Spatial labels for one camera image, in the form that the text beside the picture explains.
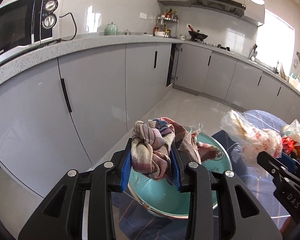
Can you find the clear bag with green print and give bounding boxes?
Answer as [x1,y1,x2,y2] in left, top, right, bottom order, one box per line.
[280,119,300,143]

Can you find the clear bag with red print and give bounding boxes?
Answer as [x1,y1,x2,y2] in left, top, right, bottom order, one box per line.
[221,110,283,168]

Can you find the plaid dish cloth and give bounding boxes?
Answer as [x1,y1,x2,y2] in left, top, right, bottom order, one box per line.
[131,117,223,185]

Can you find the teal trash bin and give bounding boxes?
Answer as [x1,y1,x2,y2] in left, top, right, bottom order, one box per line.
[128,132,232,219]

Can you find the orange snack wrapper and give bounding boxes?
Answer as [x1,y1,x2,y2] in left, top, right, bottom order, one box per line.
[282,137,300,161]

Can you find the blue plaid tablecloth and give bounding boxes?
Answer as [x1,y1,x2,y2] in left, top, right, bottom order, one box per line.
[114,111,300,239]

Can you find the grey base cabinets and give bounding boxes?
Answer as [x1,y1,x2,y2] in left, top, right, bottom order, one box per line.
[0,33,300,201]

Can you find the black wok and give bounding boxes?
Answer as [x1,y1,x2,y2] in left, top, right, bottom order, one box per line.
[188,25,208,41]

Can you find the spice rack with bottles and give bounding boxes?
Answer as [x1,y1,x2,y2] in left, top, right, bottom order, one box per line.
[153,8,179,38]

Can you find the black range hood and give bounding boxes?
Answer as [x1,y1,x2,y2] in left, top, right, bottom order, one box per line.
[188,0,246,18]

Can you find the green ceramic jar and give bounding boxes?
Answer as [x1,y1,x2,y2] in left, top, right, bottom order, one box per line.
[104,22,118,36]

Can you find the black microwave oven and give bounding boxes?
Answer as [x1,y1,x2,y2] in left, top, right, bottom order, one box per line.
[0,0,62,65]

